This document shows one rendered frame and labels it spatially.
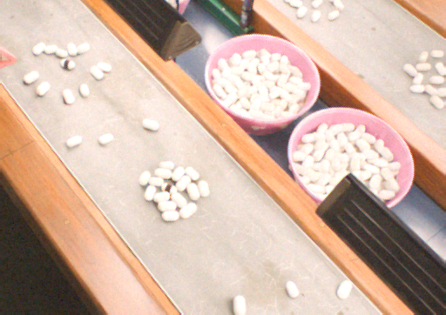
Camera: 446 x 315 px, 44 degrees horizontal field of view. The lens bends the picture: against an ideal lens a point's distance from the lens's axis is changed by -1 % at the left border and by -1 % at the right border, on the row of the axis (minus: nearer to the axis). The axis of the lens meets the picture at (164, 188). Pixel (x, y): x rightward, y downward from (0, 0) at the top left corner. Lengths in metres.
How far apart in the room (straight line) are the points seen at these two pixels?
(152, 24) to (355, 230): 0.47
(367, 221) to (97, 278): 0.50
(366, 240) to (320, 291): 0.34
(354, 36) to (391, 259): 0.85
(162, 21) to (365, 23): 0.75
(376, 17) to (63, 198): 0.94
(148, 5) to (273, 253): 0.52
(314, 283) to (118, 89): 0.61
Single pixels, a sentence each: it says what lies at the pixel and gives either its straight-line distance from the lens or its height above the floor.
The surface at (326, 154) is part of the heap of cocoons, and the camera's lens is 1.26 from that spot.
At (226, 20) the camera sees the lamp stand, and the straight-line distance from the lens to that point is 1.54.
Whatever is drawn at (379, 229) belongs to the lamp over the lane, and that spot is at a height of 1.09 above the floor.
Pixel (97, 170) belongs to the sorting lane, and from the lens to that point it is 1.18.
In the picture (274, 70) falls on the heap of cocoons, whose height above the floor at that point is 0.73.
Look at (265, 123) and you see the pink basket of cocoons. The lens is 1.25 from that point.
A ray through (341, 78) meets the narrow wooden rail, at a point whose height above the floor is 0.77.
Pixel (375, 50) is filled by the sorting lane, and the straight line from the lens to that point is 1.50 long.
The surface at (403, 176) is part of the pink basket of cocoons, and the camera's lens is 1.28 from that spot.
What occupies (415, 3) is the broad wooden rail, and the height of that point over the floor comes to 0.76.
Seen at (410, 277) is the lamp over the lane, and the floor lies 1.08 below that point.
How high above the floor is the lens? 1.73
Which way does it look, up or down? 60 degrees down
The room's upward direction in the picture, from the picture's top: 2 degrees clockwise
